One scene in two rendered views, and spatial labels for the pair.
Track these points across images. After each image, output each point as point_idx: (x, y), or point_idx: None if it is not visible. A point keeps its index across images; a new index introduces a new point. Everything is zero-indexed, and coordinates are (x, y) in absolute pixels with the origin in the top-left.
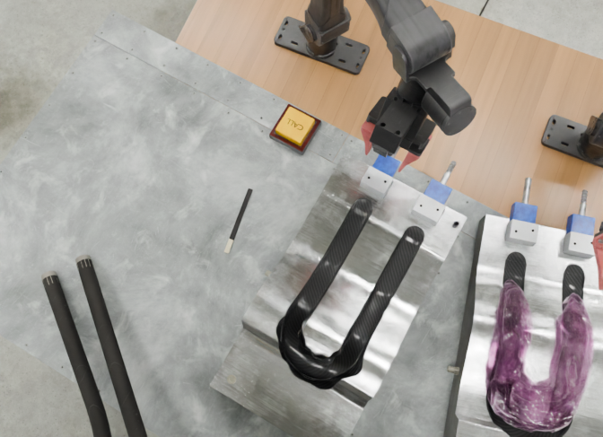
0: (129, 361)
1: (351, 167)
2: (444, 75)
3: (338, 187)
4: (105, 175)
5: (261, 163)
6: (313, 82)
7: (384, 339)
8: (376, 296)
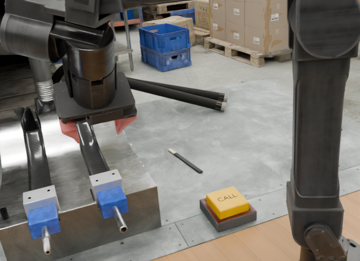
0: (155, 110)
1: (140, 184)
2: (53, 4)
3: (133, 171)
4: (274, 126)
5: (216, 185)
6: (273, 250)
7: (13, 139)
8: (41, 161)
